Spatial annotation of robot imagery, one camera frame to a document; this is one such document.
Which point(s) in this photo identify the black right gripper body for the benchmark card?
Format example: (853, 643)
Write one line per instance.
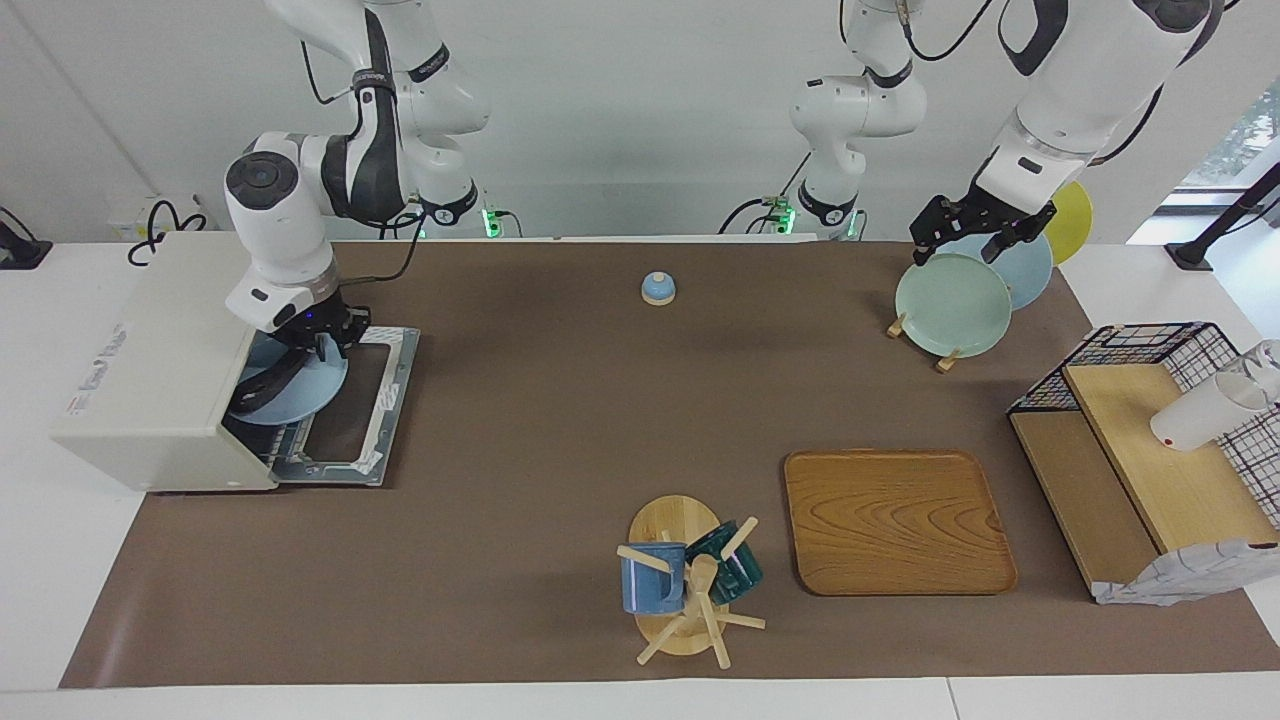
(315, 325)

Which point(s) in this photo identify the dark green mug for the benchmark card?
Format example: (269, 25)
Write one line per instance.
(742, 572)

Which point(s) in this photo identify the blue mug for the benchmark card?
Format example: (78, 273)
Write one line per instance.
(645, 585)

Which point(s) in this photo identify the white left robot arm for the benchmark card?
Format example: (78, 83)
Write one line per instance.
(1080, 80)

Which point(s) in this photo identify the wooden mug tree stand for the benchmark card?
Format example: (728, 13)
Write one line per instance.
(672, 515)

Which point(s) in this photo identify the yellow plate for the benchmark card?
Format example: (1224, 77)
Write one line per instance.
(1072, 225)

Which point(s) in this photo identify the beige toaster oven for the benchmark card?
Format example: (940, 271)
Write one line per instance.
(150, 400)

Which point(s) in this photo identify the wooden serving tray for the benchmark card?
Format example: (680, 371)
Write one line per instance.
(900, 520)

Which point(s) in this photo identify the white cup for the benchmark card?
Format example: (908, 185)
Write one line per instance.
(1195, 420)

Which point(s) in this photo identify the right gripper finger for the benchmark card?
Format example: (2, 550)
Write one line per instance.
(283, 352)
(336, 349)

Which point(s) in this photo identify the toaster oven glass door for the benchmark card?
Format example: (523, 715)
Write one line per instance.
(395, 400)

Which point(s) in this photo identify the grey white patterned cloth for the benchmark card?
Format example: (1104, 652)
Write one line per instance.
(1180, 578)

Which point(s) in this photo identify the wooden two-step shelf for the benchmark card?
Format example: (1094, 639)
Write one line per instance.
(1170, 470)

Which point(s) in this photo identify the wooden plate rack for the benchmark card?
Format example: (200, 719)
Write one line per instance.
(945, 362)

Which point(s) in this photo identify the light blue round plate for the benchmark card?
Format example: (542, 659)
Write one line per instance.
(310, 395)

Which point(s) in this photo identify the light blue racked plate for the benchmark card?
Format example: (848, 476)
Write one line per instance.
(1030, 275)

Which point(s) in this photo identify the clear glass cup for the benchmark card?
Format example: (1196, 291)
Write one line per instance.
(1268, 360)

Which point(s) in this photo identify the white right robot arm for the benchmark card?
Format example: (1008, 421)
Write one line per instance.
(275, 230)

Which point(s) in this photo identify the brown table mat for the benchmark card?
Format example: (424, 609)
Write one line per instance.
(600, 420)

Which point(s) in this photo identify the pale green plate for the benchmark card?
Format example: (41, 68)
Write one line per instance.
(950, 305)

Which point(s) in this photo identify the white power strip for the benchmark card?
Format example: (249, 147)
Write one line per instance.
(125, 225)

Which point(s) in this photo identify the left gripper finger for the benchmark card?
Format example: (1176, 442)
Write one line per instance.
(928, 240)
(996, 248)

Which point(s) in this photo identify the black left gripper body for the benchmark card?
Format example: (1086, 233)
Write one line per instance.
(985, 215)

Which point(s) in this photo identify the black desk clamp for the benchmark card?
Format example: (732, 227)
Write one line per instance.
(20, 255)

